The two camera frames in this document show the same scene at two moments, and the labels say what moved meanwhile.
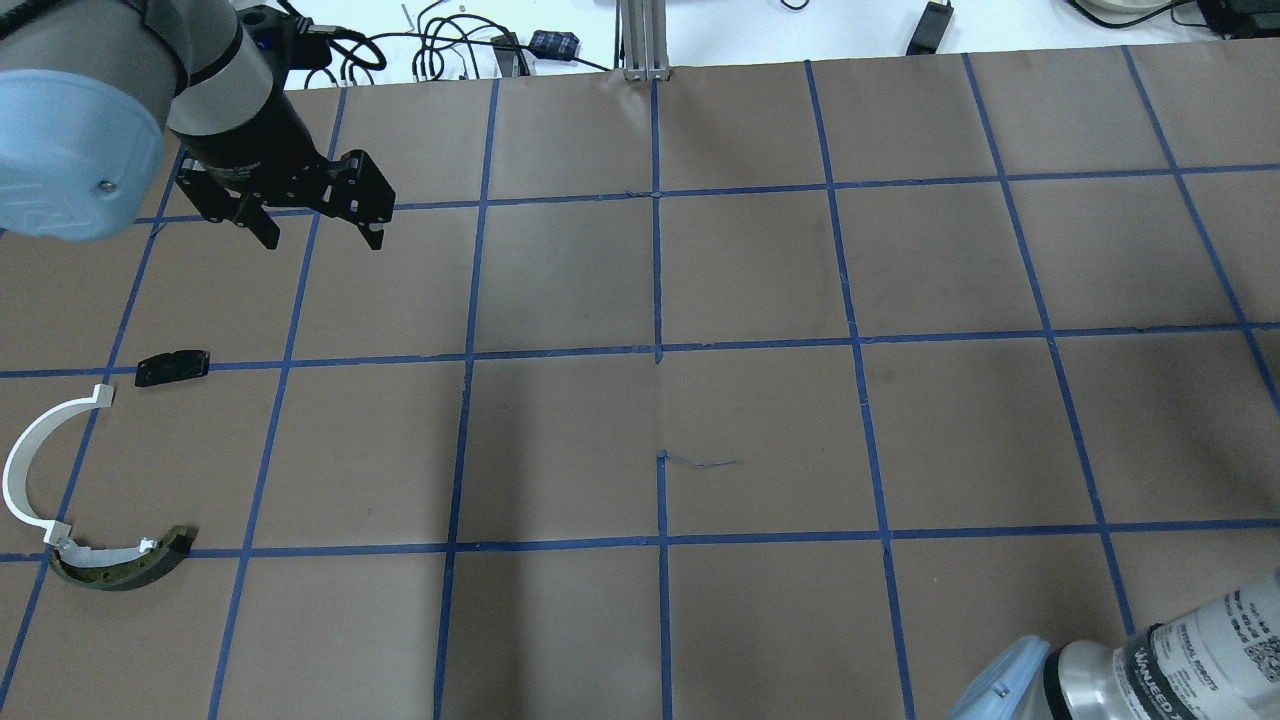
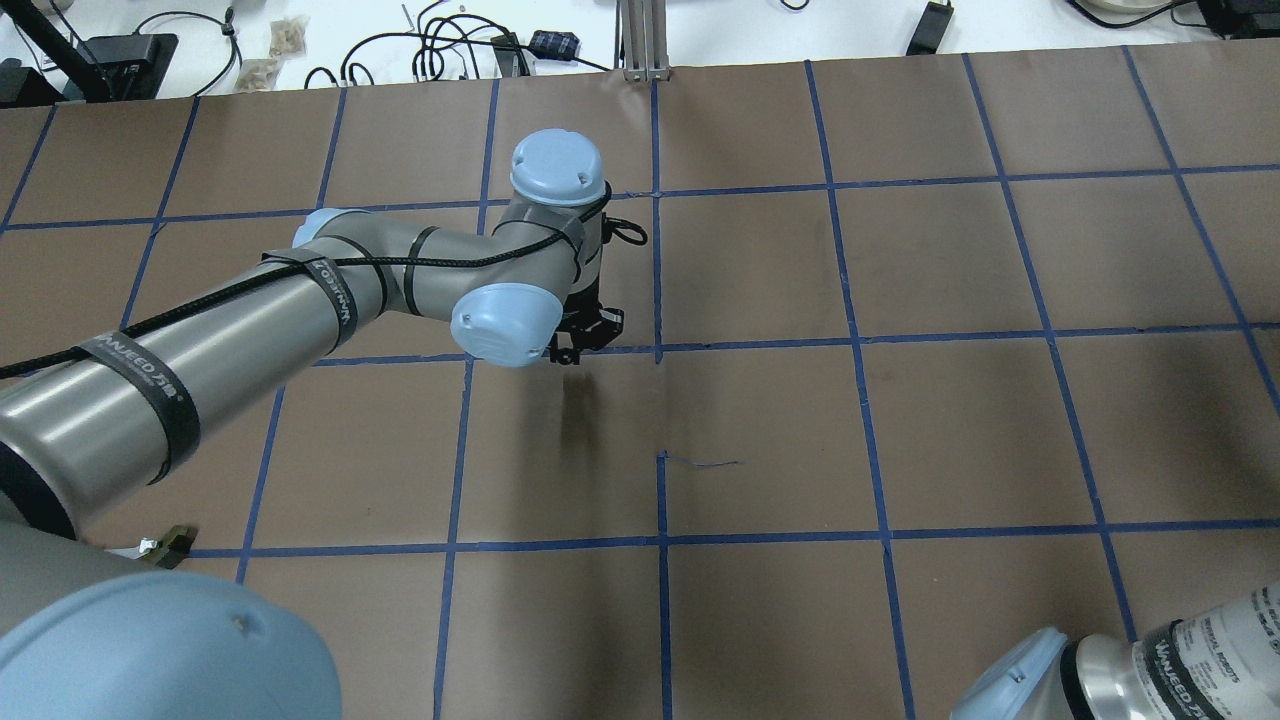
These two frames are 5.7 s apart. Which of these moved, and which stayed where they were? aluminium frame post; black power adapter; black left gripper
Moved: black left gripper
Stayed: aluminium frame post; black power adapter
